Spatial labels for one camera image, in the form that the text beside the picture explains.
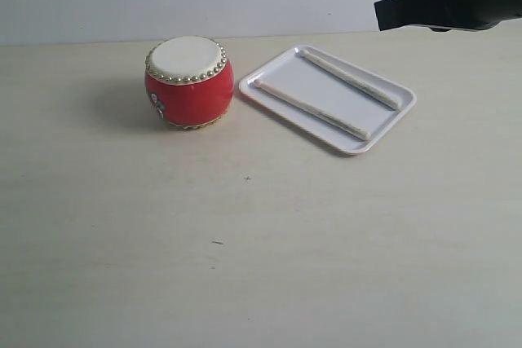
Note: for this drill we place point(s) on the white drumstick front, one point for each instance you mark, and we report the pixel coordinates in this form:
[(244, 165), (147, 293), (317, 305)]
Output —
[(374, 92)]

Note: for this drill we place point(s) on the white plastic tray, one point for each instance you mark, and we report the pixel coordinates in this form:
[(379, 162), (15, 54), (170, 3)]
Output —
[(302, 79)]

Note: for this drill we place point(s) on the white drumstick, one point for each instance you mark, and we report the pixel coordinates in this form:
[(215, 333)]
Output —
[(311, 110), (374, 92)]

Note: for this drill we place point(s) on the small red drum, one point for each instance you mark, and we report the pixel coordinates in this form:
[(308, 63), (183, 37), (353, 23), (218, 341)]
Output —
[(189, 81)]

